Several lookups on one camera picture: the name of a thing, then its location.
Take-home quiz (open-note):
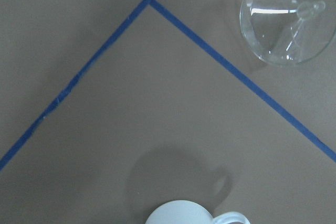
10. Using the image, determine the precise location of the white enamel mug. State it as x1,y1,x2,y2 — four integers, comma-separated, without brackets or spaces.
146,200,250,224

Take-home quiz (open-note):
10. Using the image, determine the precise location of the clear glass funnel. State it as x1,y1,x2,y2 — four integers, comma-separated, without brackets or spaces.
239,0,335,66

